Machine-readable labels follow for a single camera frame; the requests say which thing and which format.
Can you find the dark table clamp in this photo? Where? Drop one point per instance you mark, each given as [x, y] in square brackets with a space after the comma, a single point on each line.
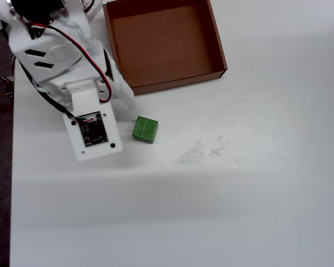
[7, 86]

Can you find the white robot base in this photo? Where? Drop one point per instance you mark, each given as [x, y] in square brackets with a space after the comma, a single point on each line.
[96, 7]

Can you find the green cube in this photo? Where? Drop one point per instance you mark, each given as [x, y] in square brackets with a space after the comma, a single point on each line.
[145, 130]

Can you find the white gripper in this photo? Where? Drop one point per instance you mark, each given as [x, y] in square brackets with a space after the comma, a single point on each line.
[122, 89]

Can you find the brown cardboard box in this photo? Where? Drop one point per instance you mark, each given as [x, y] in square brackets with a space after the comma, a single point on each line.
[167, 47]

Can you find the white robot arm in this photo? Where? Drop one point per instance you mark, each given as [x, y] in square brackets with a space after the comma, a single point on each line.
[44, 47]

